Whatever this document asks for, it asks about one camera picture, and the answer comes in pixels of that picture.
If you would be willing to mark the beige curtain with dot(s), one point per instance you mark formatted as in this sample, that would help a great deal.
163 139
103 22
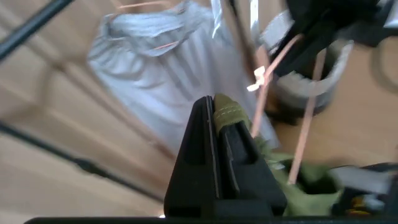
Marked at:
37 93

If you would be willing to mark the pale grey shorts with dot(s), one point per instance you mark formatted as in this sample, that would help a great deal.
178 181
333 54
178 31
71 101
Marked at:
161 81

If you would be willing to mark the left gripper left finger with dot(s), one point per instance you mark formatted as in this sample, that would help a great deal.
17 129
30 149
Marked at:
192 174

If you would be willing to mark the white laundry basket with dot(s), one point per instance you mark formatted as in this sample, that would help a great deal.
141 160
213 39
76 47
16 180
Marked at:
298 87

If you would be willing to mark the black clothes rack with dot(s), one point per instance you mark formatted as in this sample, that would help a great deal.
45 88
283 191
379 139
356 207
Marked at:
28 26

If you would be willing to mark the green garment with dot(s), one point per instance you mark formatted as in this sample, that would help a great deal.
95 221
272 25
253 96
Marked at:
228 112

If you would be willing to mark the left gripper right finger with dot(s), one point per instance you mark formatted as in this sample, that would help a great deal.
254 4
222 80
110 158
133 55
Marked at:
252 180

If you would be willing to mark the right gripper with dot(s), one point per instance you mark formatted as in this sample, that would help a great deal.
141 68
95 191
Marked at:
329 15

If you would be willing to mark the pink clothes hanger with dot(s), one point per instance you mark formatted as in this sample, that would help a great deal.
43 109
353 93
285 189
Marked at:
146 4
306 124

